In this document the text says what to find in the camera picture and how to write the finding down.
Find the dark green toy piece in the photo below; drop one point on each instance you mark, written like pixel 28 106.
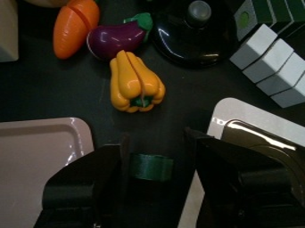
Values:
pixel 151 167

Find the purple toy eggplant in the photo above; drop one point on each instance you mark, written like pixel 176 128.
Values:
pixel 115 38

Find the yellow toy bell pepper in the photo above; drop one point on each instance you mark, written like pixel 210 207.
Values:
pixel 133 83

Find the white plastic tray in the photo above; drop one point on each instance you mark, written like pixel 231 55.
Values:
pixel 242 118

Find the black pot lid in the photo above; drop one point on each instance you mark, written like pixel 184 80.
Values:
pixel 190 32

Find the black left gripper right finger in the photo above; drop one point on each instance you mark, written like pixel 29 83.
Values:
pixel 234 178

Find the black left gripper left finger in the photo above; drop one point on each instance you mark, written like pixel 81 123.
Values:
pixel 84 181

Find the orange toy carrot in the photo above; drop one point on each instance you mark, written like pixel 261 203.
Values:
pixel 73 28

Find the green sliced toy block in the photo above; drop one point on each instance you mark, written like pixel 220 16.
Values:
pixel 269 14

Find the white sliced toy block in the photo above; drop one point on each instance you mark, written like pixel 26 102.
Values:
pixel 274 69

